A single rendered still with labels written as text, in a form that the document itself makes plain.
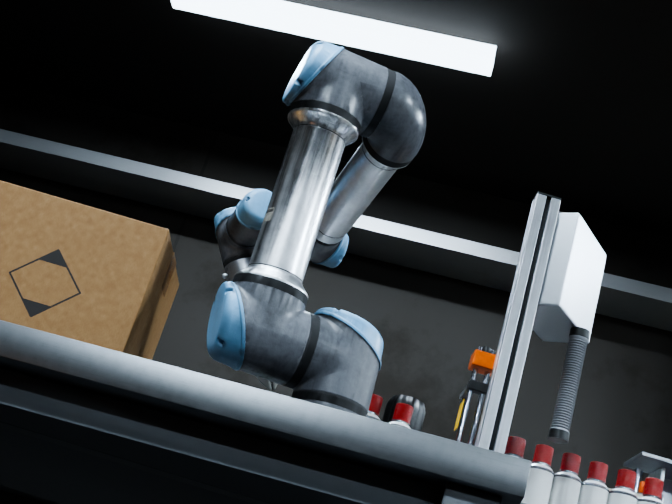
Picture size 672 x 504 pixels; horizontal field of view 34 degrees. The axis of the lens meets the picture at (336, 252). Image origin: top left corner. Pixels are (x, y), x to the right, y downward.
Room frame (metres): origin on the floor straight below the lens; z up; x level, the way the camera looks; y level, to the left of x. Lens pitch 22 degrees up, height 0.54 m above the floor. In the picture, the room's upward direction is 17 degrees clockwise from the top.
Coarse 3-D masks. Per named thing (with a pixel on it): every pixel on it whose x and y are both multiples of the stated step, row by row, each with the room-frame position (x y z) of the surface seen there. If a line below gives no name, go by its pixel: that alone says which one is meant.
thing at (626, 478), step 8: (624, 472) 1.93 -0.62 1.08; (632, 472) 1.93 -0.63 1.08; (616, 480) 1.95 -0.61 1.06; (624, 480) 1.93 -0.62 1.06; (632, 480) 1.93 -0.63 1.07; (616, 488) 1.94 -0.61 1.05; (624, 488) 1.93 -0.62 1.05; (632, 488) 1.93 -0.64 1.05; (608, 496) 1.95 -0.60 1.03; (616, 496) 1.93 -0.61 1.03; (624, 496) 1.92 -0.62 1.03; (632, 496) 1.92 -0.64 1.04
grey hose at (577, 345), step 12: (576, 336) 1.84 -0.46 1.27; (588, 336) 1.84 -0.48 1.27; (576, 348) 1.84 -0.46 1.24; (564, 360) 1.86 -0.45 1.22; (576, 360) 1.84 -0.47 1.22; (564, 372) 1.85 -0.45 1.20; (576, 372) 1.84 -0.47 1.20; (564, 384) 1.84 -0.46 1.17; (576, 384) 1.84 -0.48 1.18; (564, 396) 1.84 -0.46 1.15; (576, 396) 1.84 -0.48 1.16; (564, 408) 1.84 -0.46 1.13; (552, 420) 1.85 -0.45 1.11; (564, 420) 1.84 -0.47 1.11; (552, 432) 1.84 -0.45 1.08; (564, 432) 1.83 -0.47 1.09
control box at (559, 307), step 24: (576, 216) 1.77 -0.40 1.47; (552, 240) 1.79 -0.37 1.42; (576, 240) 1.78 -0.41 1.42; (552, 264) 1.79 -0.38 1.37; (576, 264) 1.80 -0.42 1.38; (600, 264) 1.89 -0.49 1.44; (552, 288) 1.78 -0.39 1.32; (576, 288) 1.82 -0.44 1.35; (552, 312) 1.81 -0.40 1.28; (576, 312) 1.83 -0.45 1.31; (552, 336) 1.92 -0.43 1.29
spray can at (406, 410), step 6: (396, 408) 1.95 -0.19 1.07; (402, 408) 1.95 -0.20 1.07; (408, 408) 1.95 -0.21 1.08; (396, 414) 1.95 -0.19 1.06; (402, 414) 1.95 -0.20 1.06; (408, 414) 1.95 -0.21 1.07; (396, 420) 1.95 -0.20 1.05; (402, 420) 1.94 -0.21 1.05; (408, 420) 1.95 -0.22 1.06; (402, 426) 1.94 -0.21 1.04; (408, 426) 1.95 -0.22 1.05
